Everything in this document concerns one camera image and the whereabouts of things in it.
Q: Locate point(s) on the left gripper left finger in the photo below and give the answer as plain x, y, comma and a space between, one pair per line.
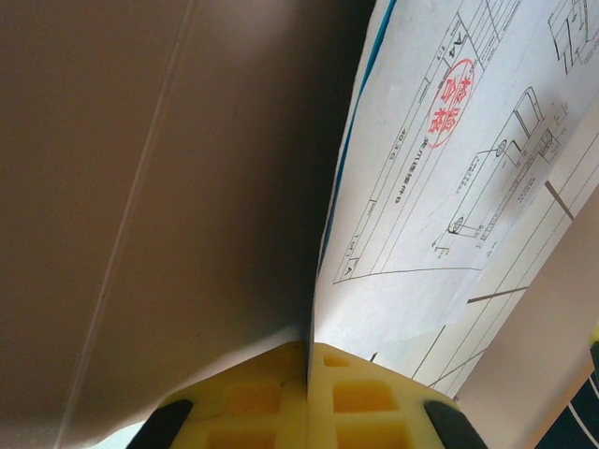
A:
252, 402

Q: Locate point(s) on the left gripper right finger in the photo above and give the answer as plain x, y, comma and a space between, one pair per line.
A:
365, 402

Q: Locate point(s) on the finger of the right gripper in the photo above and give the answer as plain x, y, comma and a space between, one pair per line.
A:
587, 397

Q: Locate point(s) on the white technical drawing sheet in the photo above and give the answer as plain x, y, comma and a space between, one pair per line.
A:
421, 210
529, 262

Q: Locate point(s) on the brown paper folder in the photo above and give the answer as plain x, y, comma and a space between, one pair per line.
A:
140, 187

